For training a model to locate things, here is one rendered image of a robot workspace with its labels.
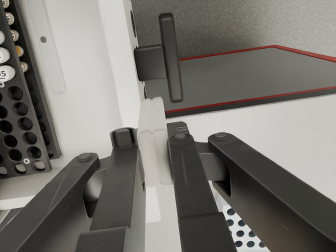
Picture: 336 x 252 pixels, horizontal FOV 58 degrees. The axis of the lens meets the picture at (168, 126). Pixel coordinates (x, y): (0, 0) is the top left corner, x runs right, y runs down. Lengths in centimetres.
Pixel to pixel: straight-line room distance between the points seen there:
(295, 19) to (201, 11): 35
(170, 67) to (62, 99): 14
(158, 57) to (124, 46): 3
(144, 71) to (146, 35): 91
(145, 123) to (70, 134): 21
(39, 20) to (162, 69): 14
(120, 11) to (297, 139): 34
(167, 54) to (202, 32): 93
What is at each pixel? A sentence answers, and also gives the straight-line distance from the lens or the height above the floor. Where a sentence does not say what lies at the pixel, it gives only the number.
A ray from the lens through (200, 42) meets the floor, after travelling 118.
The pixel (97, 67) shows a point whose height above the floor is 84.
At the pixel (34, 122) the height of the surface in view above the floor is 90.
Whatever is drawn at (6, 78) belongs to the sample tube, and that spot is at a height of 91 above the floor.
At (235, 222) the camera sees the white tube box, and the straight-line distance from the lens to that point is 48.
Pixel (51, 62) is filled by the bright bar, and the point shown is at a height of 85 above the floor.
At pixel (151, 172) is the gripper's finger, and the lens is 15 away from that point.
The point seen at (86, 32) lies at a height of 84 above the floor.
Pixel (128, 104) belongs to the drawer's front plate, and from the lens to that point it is 24.
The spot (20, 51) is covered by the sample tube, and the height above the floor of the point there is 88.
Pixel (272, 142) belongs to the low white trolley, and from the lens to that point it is 47.
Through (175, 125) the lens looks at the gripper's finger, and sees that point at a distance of 17.
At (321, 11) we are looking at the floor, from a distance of 132.
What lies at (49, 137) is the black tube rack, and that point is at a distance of 33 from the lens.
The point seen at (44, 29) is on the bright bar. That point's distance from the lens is 33.
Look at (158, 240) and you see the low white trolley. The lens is 53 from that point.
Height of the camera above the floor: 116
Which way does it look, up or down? 70 degrees down
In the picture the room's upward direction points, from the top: 171 degrees clockwise
